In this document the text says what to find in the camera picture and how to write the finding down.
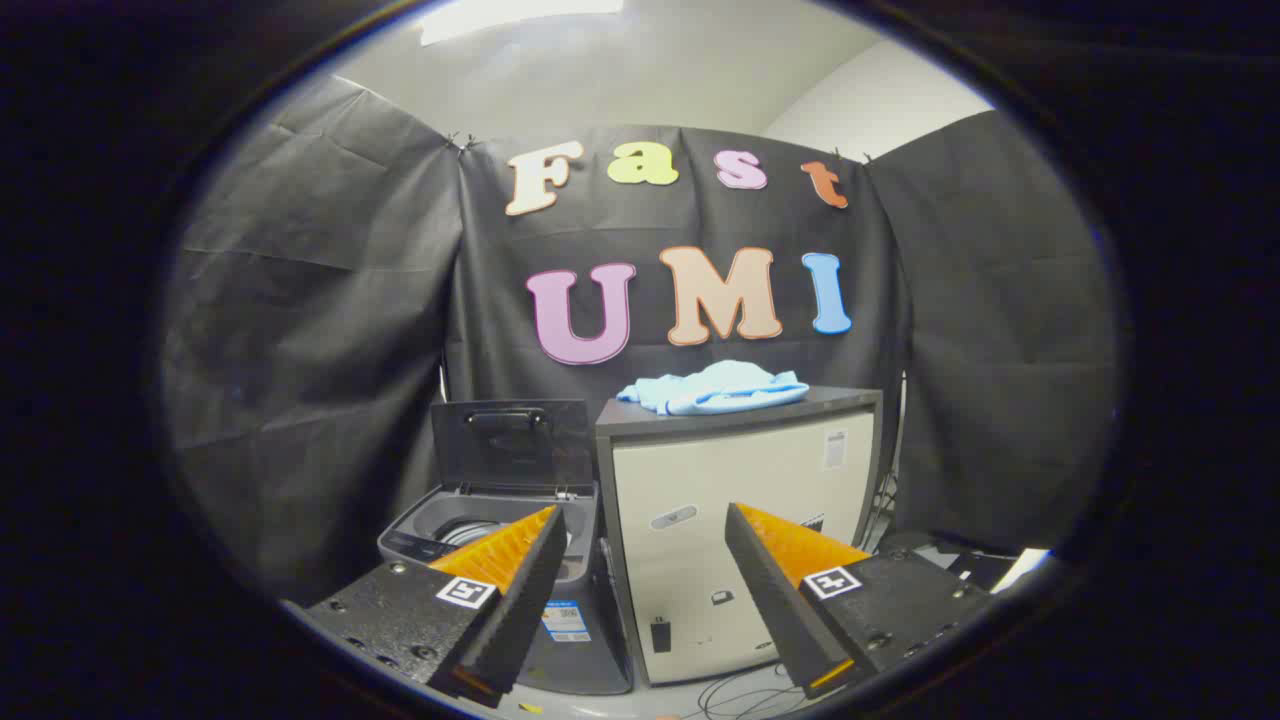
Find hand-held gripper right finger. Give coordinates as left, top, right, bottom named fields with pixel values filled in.
left=724, top=502, right=1001, bottom=701

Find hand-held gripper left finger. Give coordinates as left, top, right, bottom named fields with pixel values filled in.
left=300, top=505, right=569, bottom=711

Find grey washing machine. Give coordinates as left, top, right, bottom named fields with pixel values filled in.
left=378, top=482, right=633, bottom=696

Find light blue shirt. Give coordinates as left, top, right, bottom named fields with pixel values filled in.
left=617, top=360, right=811, bottom=417

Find beige cabinet with grey top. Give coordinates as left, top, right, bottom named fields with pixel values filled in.
left=595, top=387, right=885, bottom=688

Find black backdrop cloth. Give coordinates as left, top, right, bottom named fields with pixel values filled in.
left=160, top=72, right=1119, bottom=601

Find black floor cables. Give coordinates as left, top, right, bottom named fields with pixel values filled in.
left=690, top=662, right=806, bottom=720

